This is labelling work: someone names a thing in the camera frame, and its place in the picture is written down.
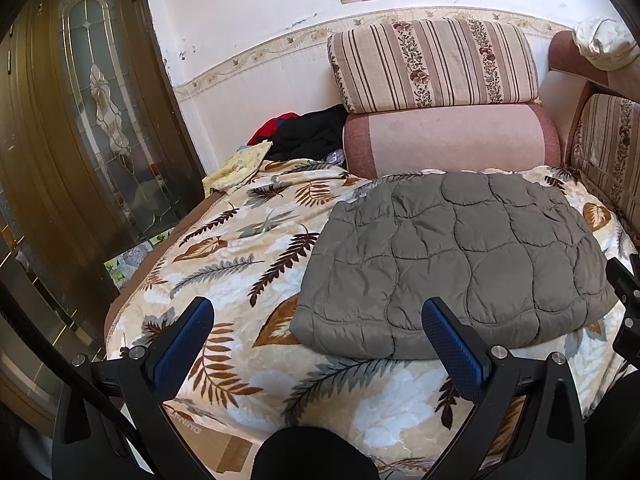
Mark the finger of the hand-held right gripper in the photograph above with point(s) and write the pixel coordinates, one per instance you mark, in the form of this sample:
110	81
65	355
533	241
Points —
625	280

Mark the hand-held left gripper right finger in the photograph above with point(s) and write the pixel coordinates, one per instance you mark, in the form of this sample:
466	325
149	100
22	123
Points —
452	349

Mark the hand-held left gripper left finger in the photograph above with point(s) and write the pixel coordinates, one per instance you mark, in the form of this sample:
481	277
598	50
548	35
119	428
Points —
182	346

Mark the grey quilted jacket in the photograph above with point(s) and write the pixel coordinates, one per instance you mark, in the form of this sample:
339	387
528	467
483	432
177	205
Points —
450	255

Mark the leaf print fleece blanket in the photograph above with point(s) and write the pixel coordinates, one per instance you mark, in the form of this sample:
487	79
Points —
240	270

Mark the cardboard box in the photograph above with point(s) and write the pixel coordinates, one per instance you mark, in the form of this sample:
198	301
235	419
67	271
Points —
220	440

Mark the narrow striped floral sofa cushion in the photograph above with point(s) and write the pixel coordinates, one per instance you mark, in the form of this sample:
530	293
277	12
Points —
610	155

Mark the yellow patterned cloth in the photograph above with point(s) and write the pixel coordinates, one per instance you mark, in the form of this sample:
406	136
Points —
240	165

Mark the pink sofa armrest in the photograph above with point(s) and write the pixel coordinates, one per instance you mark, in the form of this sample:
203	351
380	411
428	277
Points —
562	90

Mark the pink sofa bolster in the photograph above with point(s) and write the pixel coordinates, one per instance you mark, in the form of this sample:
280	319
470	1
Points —
450	140

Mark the small purple cloth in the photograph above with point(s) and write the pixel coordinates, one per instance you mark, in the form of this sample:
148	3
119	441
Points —
335	157

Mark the red garment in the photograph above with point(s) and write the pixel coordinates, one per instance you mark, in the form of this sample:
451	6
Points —
265	130

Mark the white crumpled cloth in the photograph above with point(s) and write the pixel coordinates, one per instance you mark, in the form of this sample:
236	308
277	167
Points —
602	42

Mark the wooden door with leaded glass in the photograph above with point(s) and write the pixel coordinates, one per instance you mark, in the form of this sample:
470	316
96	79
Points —
75	125

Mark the black garment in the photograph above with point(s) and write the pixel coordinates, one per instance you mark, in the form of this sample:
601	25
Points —
310	132

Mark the wide striped floral sofa cushion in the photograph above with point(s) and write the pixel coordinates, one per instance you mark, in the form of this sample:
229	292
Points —
435	65

